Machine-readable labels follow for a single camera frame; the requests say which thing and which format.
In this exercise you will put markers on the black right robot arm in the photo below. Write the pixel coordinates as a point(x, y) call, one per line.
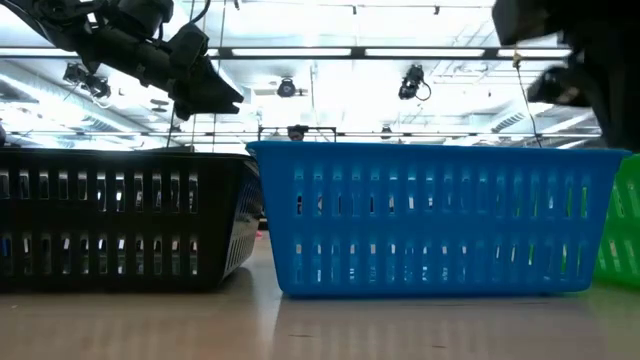
point(610, 75)

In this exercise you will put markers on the person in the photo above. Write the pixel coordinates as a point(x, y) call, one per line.
point(297, 133)

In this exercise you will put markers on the round black ceiling camera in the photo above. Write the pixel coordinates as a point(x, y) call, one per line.
point(286, 88)

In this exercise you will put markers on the black hanging camera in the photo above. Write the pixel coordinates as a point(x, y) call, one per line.
point(412, 82)

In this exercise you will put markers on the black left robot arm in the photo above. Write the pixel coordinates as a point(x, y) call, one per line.
point(60, 20)

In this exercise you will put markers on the black plastic basket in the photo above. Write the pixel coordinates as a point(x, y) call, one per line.
point(215, 225)

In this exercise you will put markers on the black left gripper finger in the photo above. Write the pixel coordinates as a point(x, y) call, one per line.
point(210, 87)
point(192, 109)

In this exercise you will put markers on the green plastic basket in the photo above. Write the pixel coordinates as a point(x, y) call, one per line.
point(622, 225)

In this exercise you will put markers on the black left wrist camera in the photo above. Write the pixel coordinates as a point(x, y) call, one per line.
point(187, 45)

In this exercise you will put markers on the black rack frame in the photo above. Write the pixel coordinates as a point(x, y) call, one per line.
point(260, 134)

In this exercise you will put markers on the blue plastic basket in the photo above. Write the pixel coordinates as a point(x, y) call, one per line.
point(450, 220)
point(5, 248)

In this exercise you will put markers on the black ceiling clamp fixture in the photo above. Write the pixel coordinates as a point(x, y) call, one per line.
point(87, 81)

